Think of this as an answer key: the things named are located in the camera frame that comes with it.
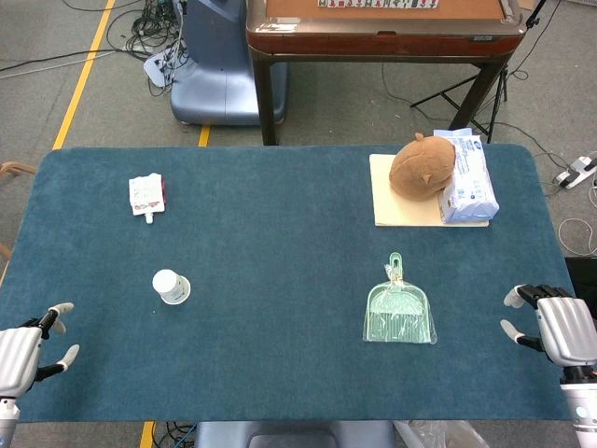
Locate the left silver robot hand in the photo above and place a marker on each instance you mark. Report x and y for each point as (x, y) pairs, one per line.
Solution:
(18, 359)

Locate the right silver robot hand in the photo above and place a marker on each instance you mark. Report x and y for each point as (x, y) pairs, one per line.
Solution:
(569, 331)

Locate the white paper cup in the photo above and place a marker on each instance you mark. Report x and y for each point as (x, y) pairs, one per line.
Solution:
(170, 287)

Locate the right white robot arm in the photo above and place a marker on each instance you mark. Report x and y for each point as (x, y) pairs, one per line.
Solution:
(583, 406)

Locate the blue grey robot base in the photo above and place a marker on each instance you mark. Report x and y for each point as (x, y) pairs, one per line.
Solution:
(219, 84)

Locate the black box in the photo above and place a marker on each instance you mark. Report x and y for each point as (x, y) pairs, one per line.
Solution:
(583, 273)

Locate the clear plastic bag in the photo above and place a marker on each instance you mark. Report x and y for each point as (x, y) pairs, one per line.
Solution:
(438, 434)

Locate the white blue tissue pack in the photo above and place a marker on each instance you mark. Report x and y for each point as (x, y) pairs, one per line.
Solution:
(471, 191)

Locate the green dustpan in plastic bag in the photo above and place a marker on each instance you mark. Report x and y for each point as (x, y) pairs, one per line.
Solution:
(396, 312)

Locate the white spout pouch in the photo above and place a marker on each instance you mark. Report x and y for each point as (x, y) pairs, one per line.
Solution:
(147, 193)

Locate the brown plush toy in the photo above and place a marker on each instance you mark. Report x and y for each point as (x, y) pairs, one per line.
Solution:
(420, 172)

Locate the beige flat board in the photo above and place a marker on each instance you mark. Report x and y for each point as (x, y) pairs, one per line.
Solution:
(387, 210)

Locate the black tripod stand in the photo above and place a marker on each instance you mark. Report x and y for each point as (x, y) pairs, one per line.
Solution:
(503, 86)

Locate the blue grey robot torso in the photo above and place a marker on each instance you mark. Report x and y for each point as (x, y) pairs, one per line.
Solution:
(280, 436)

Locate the teal table mat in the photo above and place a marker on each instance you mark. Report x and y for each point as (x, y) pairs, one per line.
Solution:
(280, 280)

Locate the white power strip with plugs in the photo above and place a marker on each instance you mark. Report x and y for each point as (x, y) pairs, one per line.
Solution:
(154, 67)

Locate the brown mahjong table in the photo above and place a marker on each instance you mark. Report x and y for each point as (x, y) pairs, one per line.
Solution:
(373, 44)

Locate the mahjong tile row face up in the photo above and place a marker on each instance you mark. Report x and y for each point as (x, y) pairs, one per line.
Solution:
(373, 4)

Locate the curved wooden chair frame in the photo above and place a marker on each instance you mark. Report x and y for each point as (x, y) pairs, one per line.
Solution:
(14, 167)

